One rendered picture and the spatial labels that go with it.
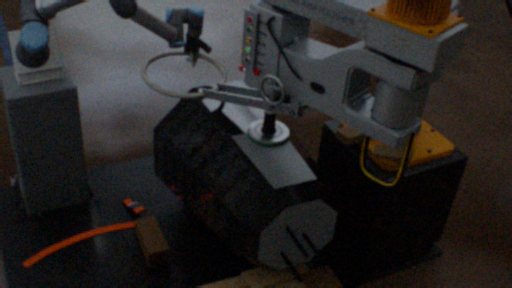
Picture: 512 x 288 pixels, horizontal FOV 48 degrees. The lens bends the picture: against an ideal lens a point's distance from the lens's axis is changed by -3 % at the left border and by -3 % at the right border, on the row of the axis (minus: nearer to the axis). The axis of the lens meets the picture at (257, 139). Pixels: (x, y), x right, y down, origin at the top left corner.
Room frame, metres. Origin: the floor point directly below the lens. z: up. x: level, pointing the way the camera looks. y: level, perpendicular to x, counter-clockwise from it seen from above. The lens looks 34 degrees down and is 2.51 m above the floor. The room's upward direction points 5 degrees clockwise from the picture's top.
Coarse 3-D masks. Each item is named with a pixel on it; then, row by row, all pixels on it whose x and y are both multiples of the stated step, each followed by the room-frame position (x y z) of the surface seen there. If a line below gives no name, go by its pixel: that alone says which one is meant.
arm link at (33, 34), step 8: (24, 24) 2.77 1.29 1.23; (32, 24) 2.75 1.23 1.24; (40, 24) 2.77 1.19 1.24; (48, 24) 2.85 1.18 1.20; (24, 32) 2.71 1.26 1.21; (32, 32) 2.73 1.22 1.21; (40, 32) 2.74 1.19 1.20; (48, 32) 2.76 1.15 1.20; (24, 40) 2.68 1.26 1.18; (32, 40) 2.70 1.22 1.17; (40, 40) 2.71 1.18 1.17; (48, 40) 2.74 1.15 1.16; (24, 48) 2.69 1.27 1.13; (32, 48) 2.68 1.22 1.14; (40, 48) 2.70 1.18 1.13; (32, 56) 2.74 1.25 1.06; (40, 56) 2.78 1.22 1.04
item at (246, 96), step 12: (228, 84) 2.81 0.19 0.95; (216, 96) 2.70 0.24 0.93; (228, 96) 2.65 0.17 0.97; (240, 96) 2.60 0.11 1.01; (252, 96) 2.68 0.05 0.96; (288, 96) 2.54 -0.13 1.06; (264, 108) 2.49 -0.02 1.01; (276, 108) 2.44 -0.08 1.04; (288, 108) 2.40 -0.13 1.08; (300, 108) 2.36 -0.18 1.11; (312, 108) 2.44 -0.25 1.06
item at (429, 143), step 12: (420, 132) 2.77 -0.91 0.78; (432, 132) 2.78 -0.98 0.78; (360, 144) 2.62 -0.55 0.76; (372, 144) 2.61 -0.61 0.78; (420, 144) 2.65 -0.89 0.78; (432, 144) 2.66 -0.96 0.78; (444, 144) 2.67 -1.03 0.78; (372, 156) 2.52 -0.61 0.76; (420, 156) 2.53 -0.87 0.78; (432, 156) 2.56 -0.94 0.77; (384, 168) 2.44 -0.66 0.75; (396, 168) 2.44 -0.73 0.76
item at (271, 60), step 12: (264, 12) 2.46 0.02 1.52; (276, 12) 2.43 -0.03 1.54; (288, 12) 2.44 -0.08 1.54; (276, 24) 2.41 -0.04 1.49; (288, 24) 2.43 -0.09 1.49; (300, 24) 2.50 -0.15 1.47; (264, 36) 2.45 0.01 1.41; (276, 36) 2.41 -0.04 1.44; (288, 36) 2.44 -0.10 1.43; (300, 36) 2.51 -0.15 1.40; (264, 48) 2.45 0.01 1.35; (276, 48) 2.40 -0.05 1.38; (264, 60) 2.44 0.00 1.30; (276, 60) 2.40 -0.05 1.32; (252, 72) 2.49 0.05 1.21; (264, 72) 2.44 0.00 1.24; (276, 72) 2.40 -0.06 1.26; (252, 84) 2.48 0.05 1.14; (264, 84) 2.44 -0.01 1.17; (276, 84) 2.40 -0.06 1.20; (276, 96) 2.41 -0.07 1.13
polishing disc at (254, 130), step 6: (252, 126) 2.57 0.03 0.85; (258, 126) 2.57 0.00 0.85; (276, 126) 2.59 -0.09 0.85; (282, 126) 2.59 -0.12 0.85; (252, 132) 2.51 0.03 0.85; (258, 132) 2.51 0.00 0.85; (276, 132) 2.53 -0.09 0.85; (282, 132) 2.53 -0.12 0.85; (288, 132) 2.54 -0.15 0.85; (252, 138) 2.47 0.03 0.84; (258, 138) 2.46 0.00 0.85; (264, 138) 2.46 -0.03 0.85; (270, 138) 2.47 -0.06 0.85; (276, 138) 2.47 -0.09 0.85; (282, 138) 2.48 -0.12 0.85
